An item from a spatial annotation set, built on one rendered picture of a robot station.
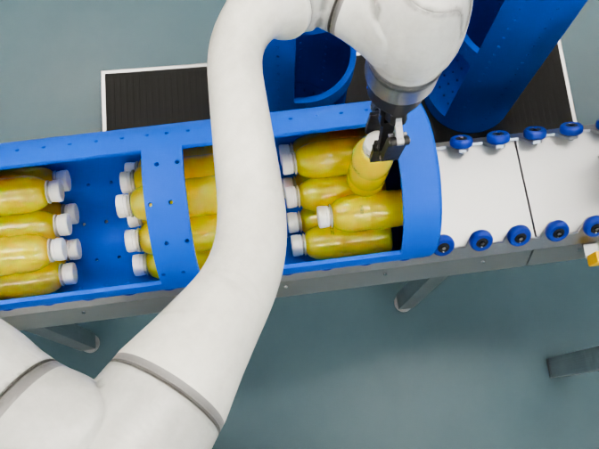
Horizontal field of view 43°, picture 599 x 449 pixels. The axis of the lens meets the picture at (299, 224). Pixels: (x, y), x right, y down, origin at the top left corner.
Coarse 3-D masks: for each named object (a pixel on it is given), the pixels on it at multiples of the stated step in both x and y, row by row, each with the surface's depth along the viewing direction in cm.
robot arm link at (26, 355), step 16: (0, 320) 56; (0, 336) 54; (16, 336) 55; (0, 352) 52; (16, 352) 53; (32, 352) 55; (0, 368) 51; (16, 368) 52; (32, 368) 53; (0, 384) 50
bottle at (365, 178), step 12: (360, 144) 117; (360, 156) 116; (360, 168) 118; (372, 168) 117; (384, 168) 117; (348, 180) 128; (360, 180) 122; (372, 180) 121; (384, 180) 125; (360, 192) 128; (372, 192) 128
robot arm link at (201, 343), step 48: (240, 0) 75; (288, 0) 76; (336, 0) 78; (240, 48) 72; (240, 96) 69; (240, 144) 66; (240, 192) 64; (240, 240) 62; (192, 288) 60; (240, 288) 59; (144, 336) 57; (192, 336) 56; (240, 336) 58; (192, 384) 54
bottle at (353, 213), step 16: (384, 192) 131; (400, 192) 130; (336, 208) 130; (352, 208) 129; (368, 208) 129; (384, 208) 129; (400, 208) 129; (336, 224) 130; (352, 224) 129; (368, 224) 130; (384, 224) 130; (400, 224) 131
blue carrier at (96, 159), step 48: (0, 144) 126; (48, 144) 123; (96, 144) 122; (144, 144) 121; (192, 144) 121; (432, 144) 120; (96, 192) 143; (144, 192) 118; (432, 192) 120; (96, 240) 144; (192, 240) 119; (288, 240) 143; (432, 240) 125; (96, 288) 135; (144, 288) 126
